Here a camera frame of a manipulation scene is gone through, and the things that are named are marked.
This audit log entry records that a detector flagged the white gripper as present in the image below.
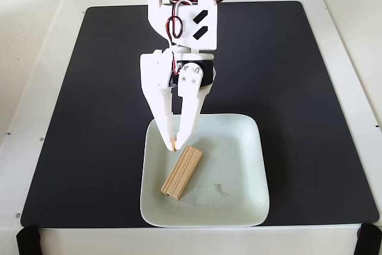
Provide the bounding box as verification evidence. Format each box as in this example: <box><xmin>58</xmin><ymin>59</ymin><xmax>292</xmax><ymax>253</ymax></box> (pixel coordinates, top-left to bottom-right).
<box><xmin>140</xmin><ymin>48</ymin><xmax>217</xmax><ymax>152</ymax></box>

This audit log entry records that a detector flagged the black rubber mat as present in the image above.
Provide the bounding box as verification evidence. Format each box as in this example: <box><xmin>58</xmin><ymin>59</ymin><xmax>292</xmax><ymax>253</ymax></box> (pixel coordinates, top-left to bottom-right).
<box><xmin>20</xmin><ymin>0</ymin><xmax>380</xmax><ymax>229</ymax></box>

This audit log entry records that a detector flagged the white square plate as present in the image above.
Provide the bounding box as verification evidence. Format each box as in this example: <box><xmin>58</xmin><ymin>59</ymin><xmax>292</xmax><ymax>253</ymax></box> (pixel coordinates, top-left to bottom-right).
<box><xmin>139</xmin><ymin>113</ymin><xmax>271</xmax><ymax>228</ymax></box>

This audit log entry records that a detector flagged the grooved wooden block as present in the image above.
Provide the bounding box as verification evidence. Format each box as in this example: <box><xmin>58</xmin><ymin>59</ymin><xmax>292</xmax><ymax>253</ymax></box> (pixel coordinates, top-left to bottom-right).
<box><xmin>160</xmin><ymin>145</ymin><xmax>204</xmax><ymax>201</ymax></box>

